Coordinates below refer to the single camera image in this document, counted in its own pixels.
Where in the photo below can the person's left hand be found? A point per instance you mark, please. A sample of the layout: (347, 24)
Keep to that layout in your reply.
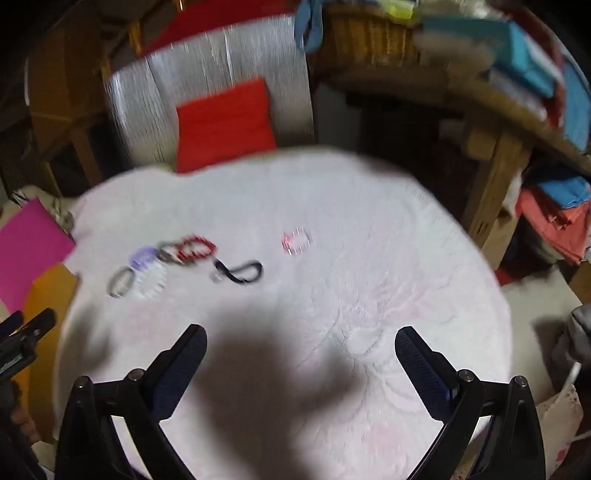
(21, 417)

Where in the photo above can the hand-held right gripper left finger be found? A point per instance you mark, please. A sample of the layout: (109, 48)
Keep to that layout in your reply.
(182, 364)

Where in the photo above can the silver foil mat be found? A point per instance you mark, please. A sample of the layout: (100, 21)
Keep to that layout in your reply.
(138, 106)

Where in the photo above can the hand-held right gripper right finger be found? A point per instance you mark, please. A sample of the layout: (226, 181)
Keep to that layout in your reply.
(422, 369)

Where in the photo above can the magenta pillow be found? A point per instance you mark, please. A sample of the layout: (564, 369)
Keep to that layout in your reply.
(27, 249)

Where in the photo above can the wooden cabinet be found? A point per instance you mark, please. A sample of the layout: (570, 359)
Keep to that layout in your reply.
(60, 83)

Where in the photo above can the patterned cloth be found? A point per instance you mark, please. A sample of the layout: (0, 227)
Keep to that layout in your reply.
(60, 216)

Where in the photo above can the stack of folded clothes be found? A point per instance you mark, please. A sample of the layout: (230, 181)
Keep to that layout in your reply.
(521, 50)

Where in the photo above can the coral folded cloth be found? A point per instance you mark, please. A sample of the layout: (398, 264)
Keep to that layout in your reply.
(549, 221)

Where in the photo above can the white floral bag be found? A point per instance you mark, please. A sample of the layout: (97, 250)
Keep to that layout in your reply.
(565, 415)

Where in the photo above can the grey cloth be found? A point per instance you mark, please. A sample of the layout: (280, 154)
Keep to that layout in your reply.
(575, 337)

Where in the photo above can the orange box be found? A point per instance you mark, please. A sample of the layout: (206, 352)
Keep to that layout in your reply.
(48, 295)

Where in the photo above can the wicker basket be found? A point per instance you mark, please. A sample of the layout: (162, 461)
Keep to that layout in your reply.
(369, 37)

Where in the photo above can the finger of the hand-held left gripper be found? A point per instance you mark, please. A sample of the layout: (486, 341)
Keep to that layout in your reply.
(10, 323)
(39, 323)

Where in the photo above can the red pillow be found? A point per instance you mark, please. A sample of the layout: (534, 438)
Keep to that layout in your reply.
(221, 124)

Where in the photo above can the wooden table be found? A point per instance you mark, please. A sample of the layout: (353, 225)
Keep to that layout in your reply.
(494, 184)

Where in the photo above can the blue folded cloth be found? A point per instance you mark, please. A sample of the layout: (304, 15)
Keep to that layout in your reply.
(568, 189)

